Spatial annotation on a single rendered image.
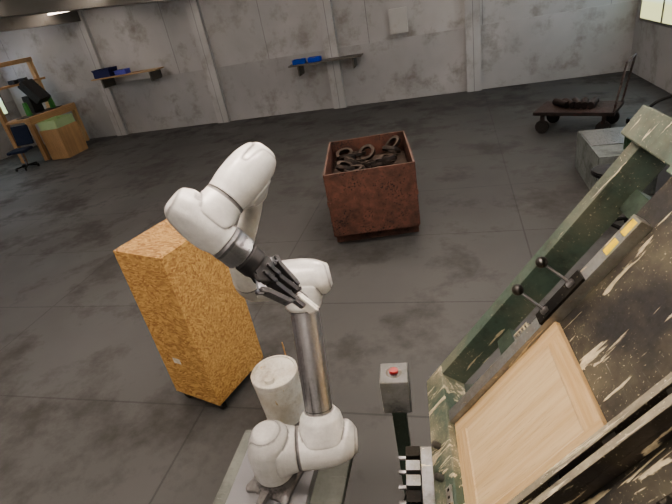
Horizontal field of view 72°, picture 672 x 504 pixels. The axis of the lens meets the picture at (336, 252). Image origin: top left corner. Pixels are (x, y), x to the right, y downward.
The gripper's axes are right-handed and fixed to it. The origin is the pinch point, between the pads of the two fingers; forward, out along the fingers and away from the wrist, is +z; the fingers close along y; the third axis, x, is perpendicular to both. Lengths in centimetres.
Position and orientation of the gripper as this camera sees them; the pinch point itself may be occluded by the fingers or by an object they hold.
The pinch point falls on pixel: (305, 303)
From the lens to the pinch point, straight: 121.1
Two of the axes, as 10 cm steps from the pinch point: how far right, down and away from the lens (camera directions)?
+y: 2.2, -6.7, 7.0
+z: 7.1, 6.1, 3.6
